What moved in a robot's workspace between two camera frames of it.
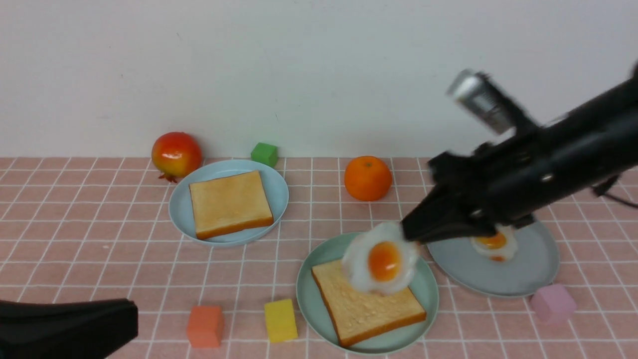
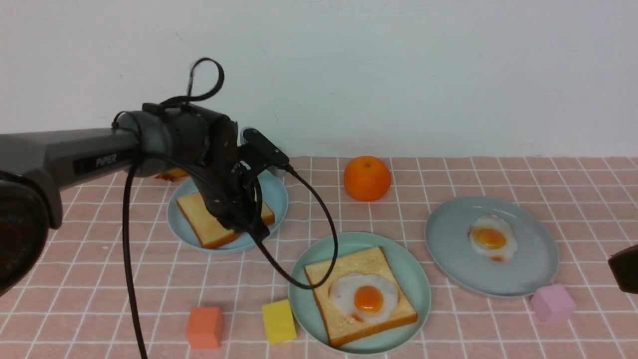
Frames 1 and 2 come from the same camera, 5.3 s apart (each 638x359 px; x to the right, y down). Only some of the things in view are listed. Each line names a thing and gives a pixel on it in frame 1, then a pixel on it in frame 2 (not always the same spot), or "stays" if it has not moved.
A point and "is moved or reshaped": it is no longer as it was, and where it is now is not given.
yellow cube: (281, 320) stays
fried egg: (380, 260) -> (370, 297)
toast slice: (229, 204) is moved or reshaped
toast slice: (358, 315) -> (339, 328)
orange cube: (205, 326) stays
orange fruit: (368, 178) stays
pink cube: (553, 304) stays
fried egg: (499, 247) stays
